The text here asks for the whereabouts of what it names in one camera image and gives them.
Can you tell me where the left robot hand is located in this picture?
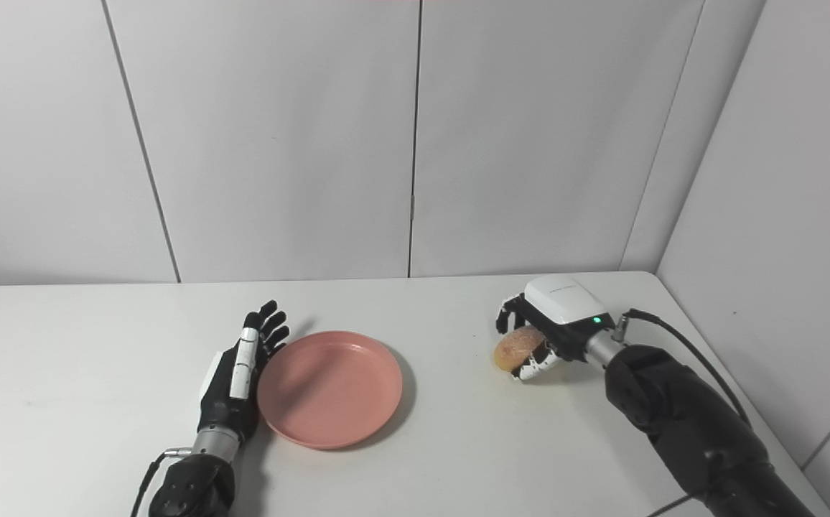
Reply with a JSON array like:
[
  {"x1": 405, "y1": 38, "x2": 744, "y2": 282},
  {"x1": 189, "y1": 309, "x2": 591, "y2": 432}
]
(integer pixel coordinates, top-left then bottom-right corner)
[{"x1": 197, "y1": 300, "x2": 291, "y2": 442}]

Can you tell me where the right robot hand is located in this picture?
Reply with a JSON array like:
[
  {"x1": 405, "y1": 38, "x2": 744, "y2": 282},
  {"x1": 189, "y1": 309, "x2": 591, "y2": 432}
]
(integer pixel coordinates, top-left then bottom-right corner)
[{"x1": 495, "y1": 276, "x2": 617, "y2": 382}]

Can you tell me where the brown bread roll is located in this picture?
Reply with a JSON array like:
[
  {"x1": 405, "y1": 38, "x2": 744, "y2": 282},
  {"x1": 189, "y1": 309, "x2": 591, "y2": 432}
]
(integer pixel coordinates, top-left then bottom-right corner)
[{"x1": 494, "y1": 326, "x2": 548, "y2": 373}]

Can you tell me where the pink round plate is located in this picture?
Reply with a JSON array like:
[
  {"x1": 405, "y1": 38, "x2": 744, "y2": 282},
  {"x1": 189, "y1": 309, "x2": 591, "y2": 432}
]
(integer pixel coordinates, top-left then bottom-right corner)
[{"x1": 256, "y1": 330, "x2": 404, "y2": 450}]

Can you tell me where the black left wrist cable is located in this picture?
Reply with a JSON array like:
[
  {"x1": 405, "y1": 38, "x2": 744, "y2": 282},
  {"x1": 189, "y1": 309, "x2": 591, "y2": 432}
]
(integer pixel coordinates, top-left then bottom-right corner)
[{"x1": 130, "y1": 448, "x2": 193, "y2": 517}]

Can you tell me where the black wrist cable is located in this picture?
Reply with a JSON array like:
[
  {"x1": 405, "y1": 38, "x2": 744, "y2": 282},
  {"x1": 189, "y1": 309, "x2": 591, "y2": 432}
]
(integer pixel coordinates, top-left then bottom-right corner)
[
  {"x1": 130, "y1": 448, "x2": 193, "y2": 517},
  {"x1": 613, "y1": 308, "x2": 753, "y2": 429}
]

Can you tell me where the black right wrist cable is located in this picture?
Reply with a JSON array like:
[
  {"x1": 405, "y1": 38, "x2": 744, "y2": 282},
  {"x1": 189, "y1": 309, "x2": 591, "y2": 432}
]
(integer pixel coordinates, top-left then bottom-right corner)
[{"x1": 613, "y1": 308, "x2": 753, "y2": 429}]

